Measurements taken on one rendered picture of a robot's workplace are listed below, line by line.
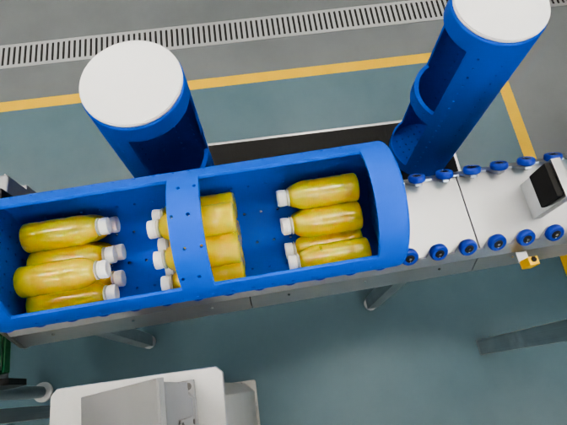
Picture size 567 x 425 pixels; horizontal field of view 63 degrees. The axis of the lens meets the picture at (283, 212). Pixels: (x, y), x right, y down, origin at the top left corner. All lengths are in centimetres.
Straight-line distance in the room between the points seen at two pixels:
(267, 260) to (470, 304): 130
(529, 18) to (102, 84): 120
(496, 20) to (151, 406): 131
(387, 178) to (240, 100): 166
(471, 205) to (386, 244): 42
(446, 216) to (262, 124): 137
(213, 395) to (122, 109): 76
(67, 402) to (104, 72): 83
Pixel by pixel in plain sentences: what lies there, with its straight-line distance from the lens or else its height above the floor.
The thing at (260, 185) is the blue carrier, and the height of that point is 103.
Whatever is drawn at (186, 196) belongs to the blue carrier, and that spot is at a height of 123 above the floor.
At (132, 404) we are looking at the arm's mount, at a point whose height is 134.
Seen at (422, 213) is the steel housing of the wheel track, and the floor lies 93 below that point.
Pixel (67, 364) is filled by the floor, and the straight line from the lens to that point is 227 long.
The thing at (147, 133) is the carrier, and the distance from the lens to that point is 130.
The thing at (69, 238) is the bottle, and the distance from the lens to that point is 110.
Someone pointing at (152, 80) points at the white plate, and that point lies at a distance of 133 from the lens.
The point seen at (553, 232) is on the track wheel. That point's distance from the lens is 132.
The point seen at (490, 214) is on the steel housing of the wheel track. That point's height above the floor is 93.
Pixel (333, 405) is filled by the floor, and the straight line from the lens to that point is 207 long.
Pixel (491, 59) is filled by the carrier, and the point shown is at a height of 96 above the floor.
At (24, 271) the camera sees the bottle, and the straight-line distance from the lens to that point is 110.
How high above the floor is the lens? 206
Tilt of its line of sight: 69 degrees down
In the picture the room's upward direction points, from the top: 1 degrees counter-clockwise
